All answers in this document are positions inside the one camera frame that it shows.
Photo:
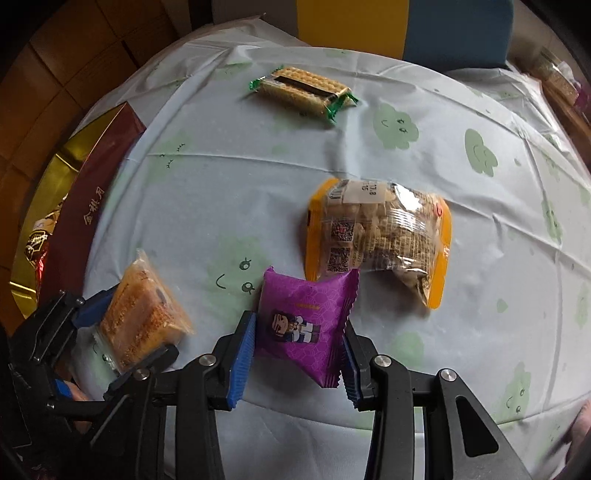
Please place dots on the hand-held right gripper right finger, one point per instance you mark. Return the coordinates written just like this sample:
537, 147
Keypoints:
351, 369

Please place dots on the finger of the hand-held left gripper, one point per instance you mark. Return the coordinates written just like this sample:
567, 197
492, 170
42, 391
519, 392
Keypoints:
157, 357
94, 307

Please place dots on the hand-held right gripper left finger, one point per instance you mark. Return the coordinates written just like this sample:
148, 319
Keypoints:
240, 364

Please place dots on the brown pastry packet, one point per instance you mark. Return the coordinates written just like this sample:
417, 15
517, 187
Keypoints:
138, 314

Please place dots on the purple snack packet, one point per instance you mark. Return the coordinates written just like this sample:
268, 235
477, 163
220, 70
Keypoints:
300, 314

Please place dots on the maroon gift box gold inside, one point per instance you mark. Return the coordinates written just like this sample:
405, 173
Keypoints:
92, 184

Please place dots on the person's left hand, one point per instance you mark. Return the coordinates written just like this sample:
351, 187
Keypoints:
78, 396

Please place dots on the white red snack packet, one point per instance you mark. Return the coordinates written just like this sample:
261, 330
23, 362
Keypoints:
46, 224

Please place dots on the orange clear snack bag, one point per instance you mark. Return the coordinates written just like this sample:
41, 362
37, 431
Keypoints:
383, 230

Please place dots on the cloud print light blue tablecloth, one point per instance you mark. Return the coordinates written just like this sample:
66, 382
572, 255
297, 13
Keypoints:
231, 184

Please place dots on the pink cloth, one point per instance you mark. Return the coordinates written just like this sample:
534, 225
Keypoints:
581, 434

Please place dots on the cracker packet with green ends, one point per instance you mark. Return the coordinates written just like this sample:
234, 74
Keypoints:
300, 90

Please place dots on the wooden nightstand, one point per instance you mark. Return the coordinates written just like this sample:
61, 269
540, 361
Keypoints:
579, 129

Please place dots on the patterned tissue box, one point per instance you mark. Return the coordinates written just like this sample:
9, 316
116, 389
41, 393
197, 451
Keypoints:
558, 78

